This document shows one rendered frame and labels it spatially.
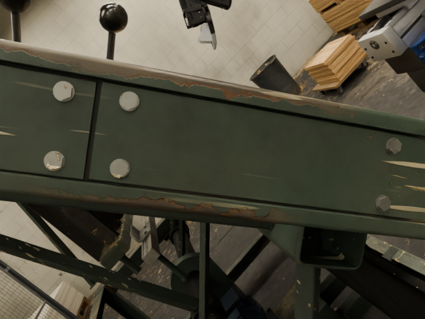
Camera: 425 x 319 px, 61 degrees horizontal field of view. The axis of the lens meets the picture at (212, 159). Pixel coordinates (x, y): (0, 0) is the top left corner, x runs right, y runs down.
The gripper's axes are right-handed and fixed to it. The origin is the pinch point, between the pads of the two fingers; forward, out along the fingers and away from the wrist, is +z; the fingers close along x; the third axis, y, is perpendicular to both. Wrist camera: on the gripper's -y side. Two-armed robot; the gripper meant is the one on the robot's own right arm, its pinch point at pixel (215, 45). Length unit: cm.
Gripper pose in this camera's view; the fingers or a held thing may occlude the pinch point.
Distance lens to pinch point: 133.4
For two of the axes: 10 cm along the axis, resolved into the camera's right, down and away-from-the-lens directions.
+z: 3.2, 9.3, 1.6
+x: 1.6, 1.2, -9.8
